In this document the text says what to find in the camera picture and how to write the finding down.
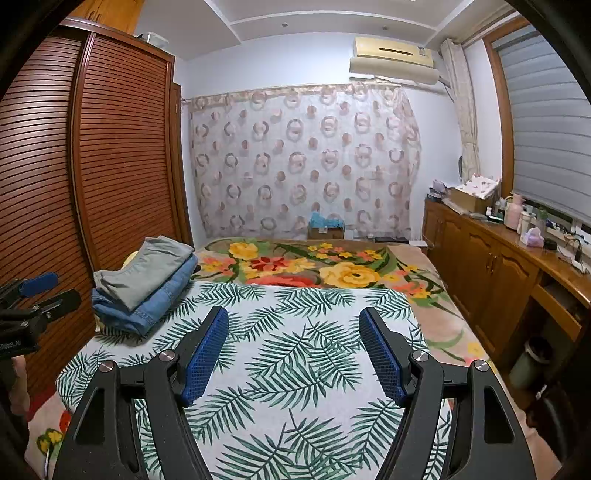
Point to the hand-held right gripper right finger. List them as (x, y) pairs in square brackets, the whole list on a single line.
[(383, 355)]

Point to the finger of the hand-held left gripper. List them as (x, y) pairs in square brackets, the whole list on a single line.
[(39, 282), (60, 302)]

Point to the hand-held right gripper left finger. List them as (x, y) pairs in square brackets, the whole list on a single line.
[(207, 355)]

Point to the grey pants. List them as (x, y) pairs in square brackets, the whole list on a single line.
[(138, 272)]

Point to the person's left forearm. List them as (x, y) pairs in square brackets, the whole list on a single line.
[(11, 434)]

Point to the person's left hand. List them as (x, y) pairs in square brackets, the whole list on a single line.
[(18, 383)]

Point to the folded blue jeans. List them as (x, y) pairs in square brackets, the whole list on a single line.
[(152, 309)]

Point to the yellow plush toy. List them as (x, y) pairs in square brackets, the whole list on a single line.
[(131, 259)]

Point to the leaf print bed sheet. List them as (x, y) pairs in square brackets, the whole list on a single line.
[(295, 350)]

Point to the bed with palm-leaf sheet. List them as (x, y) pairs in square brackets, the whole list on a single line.
[(286, 263)]

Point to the wooden sideboard cabinet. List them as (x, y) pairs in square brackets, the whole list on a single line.
[(475, 258)]

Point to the small cardboard box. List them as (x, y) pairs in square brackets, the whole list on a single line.
[(325, 233)]

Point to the wooden louvered wardrobe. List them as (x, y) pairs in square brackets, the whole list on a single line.
[(115, 161)]

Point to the grey trash bin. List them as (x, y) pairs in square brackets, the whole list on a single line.
[(531, 364)]

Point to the open cardboard box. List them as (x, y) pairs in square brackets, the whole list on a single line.
[(466, 201)]

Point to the purple tissue pack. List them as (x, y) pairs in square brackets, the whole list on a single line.
[(532, 237)]

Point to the pink thermos bottle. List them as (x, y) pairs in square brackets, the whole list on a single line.
[(513, 212)]

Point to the white bottle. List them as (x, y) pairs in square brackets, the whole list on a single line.
[(526, 221)]

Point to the white spotted cloth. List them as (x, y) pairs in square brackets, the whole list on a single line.
[(481, 185)]

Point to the white power strip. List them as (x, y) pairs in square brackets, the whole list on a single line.
[(572, 256)]

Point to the beige tied window curtain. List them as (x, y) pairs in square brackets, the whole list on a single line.
[(464, 115)]

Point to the clear storage box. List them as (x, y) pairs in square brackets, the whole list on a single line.
[(153, 38)]

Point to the grey window blind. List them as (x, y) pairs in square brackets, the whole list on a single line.
[(545, 129)]

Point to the cream air conditioner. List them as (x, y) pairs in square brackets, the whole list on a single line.
[(392, 55)]

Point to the wooden window frame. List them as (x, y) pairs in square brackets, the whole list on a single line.
[(503, 115)]

